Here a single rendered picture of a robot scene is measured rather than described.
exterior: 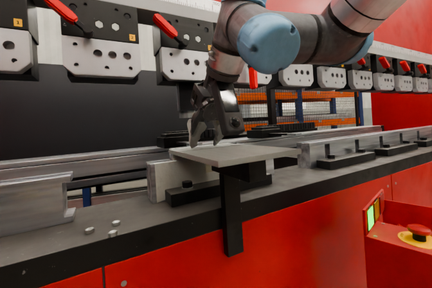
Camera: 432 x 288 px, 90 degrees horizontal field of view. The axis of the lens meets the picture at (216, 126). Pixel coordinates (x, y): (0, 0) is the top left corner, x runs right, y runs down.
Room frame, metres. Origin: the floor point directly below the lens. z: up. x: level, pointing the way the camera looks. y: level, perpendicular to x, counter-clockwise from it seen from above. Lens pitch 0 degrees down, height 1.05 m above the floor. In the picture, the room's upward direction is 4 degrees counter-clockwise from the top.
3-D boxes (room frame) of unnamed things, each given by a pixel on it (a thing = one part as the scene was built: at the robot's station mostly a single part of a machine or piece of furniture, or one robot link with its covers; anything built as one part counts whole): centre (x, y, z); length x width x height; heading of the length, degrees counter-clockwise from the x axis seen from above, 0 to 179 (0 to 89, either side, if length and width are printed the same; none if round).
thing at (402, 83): (1.17, -0.98, 1.26); 0.15 x 0.09 x 0.17; 118
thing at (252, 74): (0.63, -0.11, 1.20); 0.04 x 0.02 x 0.10; 28
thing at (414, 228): (0.47, -0.42, 0.79); 0.04 x 0.04 x 0.04
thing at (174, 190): (0.58, -0.01, 0.89); 0.30 x 0.05 x 0.03; 118
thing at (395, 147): (1.04, -0.86, 0.89); 0.30 x 0.05 x 0.03; 118
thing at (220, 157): (0.48, -0.02, 1.00); 0.26 x 0.18 x 0.01; 28
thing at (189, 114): (0.61, 0.05, 1.13); 0.10 x 0.02 x 0.10; 118
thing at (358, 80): (0.98, -0.63, 1.26); 0.15 x 0.09 x 0.17; 118
